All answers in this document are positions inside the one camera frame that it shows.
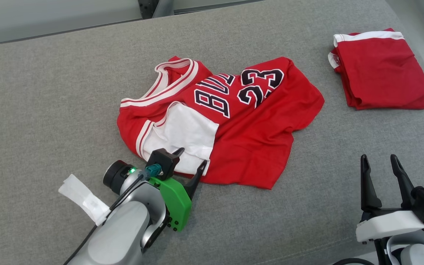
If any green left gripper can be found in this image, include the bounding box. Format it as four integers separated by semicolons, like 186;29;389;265
149;147;208;233

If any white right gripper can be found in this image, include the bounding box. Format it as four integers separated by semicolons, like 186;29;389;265
355;154;424;244

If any red Bulls 23 jersey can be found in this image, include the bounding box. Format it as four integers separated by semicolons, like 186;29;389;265
116;56;325;190
328;28;424;111

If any white paper label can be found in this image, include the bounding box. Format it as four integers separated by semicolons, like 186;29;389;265
58;174;110;226

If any teal left cable connector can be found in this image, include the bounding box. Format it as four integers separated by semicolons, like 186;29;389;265
144;164;163;180

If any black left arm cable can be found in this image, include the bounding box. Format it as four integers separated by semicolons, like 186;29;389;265
63;174;145;265

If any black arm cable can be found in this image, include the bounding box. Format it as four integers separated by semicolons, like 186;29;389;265
63;174;145;265
331;257;377;265

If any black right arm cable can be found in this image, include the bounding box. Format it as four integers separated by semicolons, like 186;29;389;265
331;257;377;265

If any dark metal hinge bracket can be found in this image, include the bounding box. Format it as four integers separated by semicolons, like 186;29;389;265
138;0;159;19

